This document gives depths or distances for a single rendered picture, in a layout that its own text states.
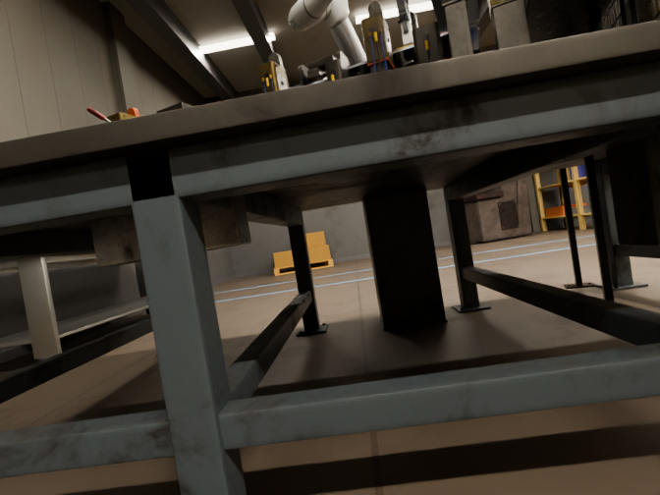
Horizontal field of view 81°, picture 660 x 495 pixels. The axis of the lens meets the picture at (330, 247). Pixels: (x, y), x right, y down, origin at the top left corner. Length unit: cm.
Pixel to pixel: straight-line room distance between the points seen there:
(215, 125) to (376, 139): 24
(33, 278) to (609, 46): 252
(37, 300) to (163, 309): 195
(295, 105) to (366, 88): 10
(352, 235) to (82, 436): 710
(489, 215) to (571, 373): 644
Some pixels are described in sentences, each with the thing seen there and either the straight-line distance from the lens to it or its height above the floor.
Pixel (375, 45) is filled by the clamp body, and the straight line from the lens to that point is 115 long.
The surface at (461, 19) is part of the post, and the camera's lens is 96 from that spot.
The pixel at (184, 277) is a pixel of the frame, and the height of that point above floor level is 46.
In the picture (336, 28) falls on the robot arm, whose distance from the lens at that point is 204.
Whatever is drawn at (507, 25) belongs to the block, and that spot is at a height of 94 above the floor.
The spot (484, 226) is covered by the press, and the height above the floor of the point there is 29.
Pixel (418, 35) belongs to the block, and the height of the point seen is 96.
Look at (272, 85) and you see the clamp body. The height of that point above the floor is 97.
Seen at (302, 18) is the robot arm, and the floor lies 142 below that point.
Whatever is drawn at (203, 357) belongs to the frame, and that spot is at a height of 33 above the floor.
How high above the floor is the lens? 48
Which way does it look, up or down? 1 degrees down
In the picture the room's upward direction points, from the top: 9 degrees counter-clockwise
